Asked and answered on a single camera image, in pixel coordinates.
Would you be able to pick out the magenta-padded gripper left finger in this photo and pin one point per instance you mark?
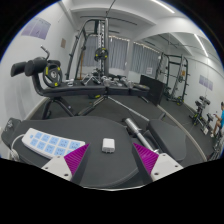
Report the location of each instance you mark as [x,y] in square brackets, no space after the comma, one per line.
[60,165]

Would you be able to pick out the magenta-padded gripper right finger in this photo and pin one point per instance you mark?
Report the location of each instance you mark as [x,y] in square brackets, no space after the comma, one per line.
[163,165]

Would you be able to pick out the small white charger block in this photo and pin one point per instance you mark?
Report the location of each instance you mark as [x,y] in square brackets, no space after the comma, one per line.
[108,145]

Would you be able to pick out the white power strip blue sockets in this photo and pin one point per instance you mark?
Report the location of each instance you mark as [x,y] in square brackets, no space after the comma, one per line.
[46,143]

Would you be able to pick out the small black padded seat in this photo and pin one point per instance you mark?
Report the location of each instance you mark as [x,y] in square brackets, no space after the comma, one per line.
[166,138]

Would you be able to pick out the silver barbell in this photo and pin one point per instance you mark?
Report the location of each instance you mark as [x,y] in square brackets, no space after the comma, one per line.
[133,128]

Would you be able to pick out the large black padded bench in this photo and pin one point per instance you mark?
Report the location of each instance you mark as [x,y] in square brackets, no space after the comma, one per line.
[100,130]

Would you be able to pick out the black roller exercise machine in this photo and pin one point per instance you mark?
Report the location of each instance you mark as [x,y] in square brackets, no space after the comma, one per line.
[200,110]

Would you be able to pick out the person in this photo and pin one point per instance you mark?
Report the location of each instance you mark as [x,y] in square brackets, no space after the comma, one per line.
[220,120]

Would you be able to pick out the black box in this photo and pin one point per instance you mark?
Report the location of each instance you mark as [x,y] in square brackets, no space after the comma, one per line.
[151,90]

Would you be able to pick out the black adjustable bench with rollers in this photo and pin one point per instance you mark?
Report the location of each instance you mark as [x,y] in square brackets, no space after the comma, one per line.
[76,90]

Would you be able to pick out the black squat rack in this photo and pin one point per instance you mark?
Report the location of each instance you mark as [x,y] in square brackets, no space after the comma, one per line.
[181,80]

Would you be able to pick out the white paper sign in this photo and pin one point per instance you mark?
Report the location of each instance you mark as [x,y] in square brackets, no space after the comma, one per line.
[149,70]

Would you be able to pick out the dumbbells group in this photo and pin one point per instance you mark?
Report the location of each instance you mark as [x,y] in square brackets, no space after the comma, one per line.
[110,80]

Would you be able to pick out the small black yellow weight plate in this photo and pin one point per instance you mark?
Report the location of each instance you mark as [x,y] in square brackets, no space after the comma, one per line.
[98,54]

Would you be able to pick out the wide grey curtain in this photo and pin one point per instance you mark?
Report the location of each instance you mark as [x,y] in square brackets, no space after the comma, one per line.
[118,53]

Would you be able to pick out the short ceiling strip light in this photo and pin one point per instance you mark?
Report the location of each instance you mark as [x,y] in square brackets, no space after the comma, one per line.
[201,45]

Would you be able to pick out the black multi-gym rack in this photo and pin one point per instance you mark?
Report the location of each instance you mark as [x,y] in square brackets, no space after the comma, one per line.
[106,40]

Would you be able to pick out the long ceiling strip light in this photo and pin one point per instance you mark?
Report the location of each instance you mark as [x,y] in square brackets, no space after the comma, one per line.
[163,6]

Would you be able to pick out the small purple wall poster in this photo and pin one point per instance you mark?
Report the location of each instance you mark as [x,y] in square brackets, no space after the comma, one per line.
[206,82]

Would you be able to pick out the small brown wall sign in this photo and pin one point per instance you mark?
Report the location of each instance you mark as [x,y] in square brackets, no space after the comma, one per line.
[63,43]

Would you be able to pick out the large purple wall poster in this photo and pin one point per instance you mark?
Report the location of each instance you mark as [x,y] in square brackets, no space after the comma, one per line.
[36,28]

